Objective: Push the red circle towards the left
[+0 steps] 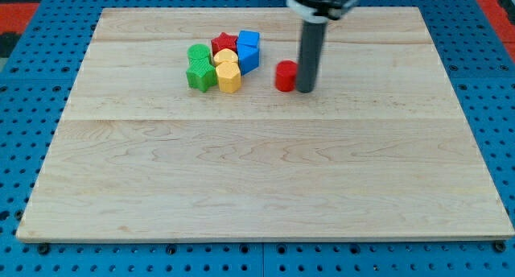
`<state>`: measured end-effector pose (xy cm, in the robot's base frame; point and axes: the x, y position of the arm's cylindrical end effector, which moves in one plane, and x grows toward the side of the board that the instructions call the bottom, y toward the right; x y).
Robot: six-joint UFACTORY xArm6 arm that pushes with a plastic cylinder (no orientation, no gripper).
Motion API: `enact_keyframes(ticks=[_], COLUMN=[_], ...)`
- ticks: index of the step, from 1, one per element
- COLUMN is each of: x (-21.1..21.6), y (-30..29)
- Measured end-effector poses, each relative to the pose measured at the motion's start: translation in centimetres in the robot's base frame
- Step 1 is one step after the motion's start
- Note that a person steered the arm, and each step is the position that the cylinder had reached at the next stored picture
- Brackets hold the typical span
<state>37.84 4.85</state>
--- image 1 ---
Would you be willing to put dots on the blue cube block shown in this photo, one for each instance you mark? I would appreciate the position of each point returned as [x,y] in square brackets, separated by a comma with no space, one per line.
[249,38]

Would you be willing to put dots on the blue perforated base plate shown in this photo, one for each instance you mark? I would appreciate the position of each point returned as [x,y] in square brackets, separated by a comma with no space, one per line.
[38,76]

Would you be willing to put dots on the red star block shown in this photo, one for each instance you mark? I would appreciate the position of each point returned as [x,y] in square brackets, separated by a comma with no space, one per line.
[224,41]

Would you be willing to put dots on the wooden board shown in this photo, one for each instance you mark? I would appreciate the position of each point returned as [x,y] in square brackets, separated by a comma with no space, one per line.
[379,151]

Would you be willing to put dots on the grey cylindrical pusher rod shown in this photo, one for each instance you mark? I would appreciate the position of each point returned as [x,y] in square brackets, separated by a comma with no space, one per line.
[310,50]

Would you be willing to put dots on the yellow hexagon block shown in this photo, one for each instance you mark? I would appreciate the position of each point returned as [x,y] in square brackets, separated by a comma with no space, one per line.
[228,77]

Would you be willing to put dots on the green star block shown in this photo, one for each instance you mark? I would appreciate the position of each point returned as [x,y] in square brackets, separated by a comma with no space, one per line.
[201,75]

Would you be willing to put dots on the green cylinder block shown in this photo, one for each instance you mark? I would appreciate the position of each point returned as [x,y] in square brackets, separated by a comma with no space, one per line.
[199,52]

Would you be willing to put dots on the yellow heart block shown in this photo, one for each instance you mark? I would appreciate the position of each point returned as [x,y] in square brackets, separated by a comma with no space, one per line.
[225,55]

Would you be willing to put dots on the blue pentagon block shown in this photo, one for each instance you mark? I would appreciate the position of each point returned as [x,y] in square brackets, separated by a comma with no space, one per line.
[249,58]

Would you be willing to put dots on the red cylinder block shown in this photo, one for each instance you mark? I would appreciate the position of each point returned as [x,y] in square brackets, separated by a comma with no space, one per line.
[285,75]

